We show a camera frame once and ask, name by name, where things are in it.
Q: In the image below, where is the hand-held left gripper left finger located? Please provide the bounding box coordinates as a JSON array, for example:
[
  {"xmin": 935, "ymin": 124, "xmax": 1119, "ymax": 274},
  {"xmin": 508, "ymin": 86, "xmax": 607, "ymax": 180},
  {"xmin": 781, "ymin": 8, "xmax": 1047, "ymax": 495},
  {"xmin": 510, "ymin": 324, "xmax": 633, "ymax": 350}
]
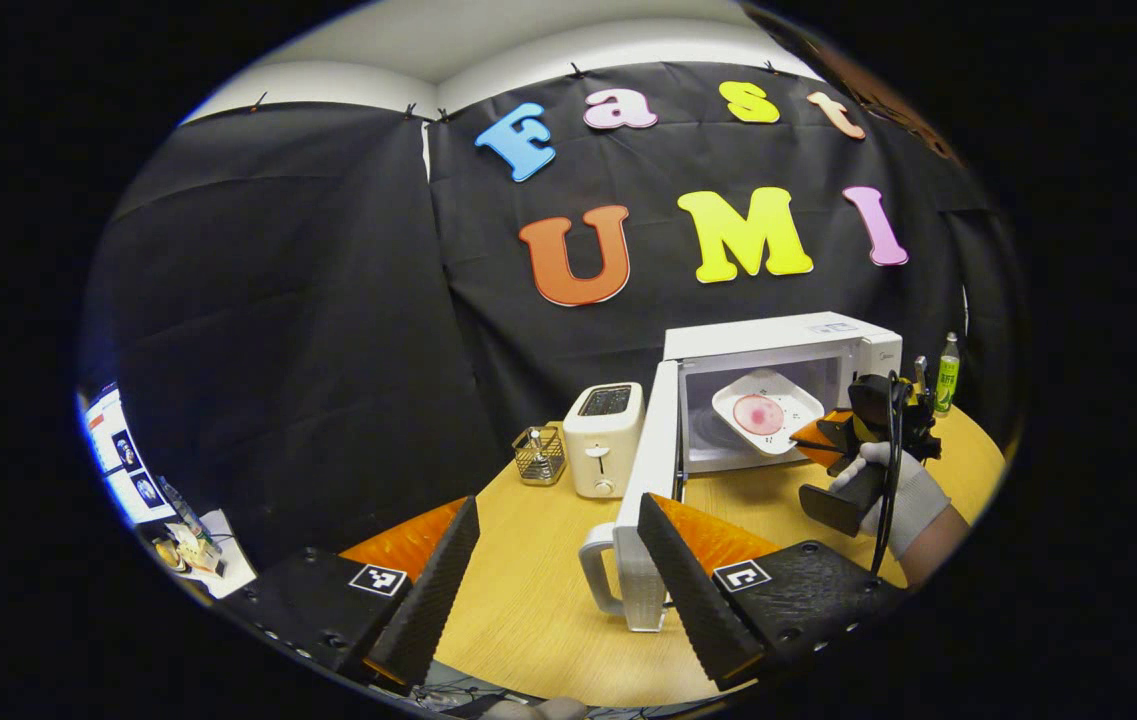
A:
[{"xmin": 218, "ymin": 495, "xmax": 481, "ymax": 691}]

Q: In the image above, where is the white square plate pink food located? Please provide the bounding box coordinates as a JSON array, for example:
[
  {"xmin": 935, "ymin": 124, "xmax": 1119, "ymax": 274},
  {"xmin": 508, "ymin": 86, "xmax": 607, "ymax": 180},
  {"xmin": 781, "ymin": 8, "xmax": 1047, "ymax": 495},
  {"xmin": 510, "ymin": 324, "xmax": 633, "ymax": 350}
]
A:
[{"xmin": 711, "ymin": 368, "xmax": 826, "ymax": 458}]

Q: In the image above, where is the green tea bottle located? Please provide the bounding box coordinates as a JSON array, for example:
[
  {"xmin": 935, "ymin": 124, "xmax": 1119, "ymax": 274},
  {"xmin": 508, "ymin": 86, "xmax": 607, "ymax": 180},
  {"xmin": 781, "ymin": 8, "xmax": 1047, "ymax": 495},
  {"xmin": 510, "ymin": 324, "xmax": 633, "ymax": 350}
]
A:
[{"xmin": 934, "ymin": 332, "xmax": 962, "ymax": 418}]

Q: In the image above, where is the white toaster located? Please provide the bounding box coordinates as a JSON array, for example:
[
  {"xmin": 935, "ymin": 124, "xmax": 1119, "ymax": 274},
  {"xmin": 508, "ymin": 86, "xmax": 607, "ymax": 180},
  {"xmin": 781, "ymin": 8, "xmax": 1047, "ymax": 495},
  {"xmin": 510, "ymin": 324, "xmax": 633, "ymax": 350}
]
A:
[{"xmin": 562, "ymin": 381, "xmax": 647, "ymax": 500}]

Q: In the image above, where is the white microwave oven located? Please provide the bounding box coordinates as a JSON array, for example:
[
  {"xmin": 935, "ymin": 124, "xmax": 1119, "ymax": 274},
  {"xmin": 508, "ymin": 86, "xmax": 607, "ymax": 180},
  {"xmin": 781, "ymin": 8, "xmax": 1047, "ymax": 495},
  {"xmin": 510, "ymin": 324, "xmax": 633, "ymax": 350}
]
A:
[{"xmin": 578, "ymin": 312, "xmax": 904, "ymax": 634}]

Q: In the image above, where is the clear plastic bottle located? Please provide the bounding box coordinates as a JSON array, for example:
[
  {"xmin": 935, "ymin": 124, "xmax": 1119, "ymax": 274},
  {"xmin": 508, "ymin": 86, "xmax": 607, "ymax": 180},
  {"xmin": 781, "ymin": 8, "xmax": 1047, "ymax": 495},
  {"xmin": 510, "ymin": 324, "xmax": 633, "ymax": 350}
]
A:
[{"xmin": 158, "ymin": 476, "xmax": 215, "ymax": 547}]

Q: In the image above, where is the computer monitor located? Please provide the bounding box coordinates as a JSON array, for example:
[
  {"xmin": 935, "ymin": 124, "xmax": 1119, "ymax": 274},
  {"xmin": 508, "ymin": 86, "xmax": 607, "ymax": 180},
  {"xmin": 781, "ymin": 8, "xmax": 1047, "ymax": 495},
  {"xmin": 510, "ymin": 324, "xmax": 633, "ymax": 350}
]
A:
[{"xmin": 78, "ymin": 384, "xmax": 175, "ymax": 527}]

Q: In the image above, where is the black backdrop cloth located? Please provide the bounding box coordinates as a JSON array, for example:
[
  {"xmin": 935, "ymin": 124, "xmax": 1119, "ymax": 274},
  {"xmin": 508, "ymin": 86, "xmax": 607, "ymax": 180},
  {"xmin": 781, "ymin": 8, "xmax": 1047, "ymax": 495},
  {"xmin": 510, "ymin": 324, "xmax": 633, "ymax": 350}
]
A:
[{"xmin": 78, "ymin": 60, "xmax": 1024, "ymax": 571}]

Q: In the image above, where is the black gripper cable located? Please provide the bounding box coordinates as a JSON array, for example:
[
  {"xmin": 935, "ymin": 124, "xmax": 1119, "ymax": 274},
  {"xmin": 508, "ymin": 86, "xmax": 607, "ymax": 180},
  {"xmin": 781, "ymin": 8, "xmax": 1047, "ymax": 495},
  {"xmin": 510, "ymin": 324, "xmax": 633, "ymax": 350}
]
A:
[{"xmin": 868, "ymin": 372, "xmax": 907, "ymax": 578}]

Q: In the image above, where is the white side table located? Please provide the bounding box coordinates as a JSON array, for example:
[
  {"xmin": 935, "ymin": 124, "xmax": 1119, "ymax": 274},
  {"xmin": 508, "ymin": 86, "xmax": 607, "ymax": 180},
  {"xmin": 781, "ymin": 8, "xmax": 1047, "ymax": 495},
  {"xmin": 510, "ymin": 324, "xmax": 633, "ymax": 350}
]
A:
[{"xmin": 143, "ymin": 508, "xmax": 259, "ymax": 601}]

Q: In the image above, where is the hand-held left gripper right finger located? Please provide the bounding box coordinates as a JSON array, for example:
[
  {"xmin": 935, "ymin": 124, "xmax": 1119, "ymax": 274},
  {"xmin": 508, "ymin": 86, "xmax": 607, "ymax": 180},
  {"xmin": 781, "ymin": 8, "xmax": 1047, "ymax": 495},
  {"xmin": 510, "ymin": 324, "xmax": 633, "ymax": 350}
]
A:
[{"xmin": 636, "ymin": 493, "xmax": 905, "ymax": 693}]

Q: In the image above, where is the metal wire basket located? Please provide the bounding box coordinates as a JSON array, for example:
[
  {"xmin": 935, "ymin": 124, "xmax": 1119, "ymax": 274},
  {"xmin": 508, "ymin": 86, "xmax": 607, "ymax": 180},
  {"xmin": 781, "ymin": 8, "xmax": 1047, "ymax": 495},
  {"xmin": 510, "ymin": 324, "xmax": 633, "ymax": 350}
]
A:
[{"xmin": 512, "ymin": 423, "xmax": 568, "ymax": 488}]

